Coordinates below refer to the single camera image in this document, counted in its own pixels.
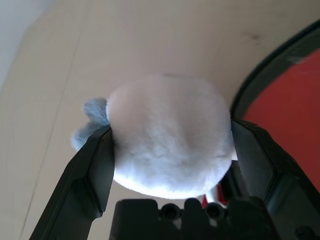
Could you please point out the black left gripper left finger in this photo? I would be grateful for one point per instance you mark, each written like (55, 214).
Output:
(85, 175)

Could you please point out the black red paddle case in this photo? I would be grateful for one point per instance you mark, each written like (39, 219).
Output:
(252, 82)

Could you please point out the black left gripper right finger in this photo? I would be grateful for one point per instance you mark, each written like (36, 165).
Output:
(275, 180)

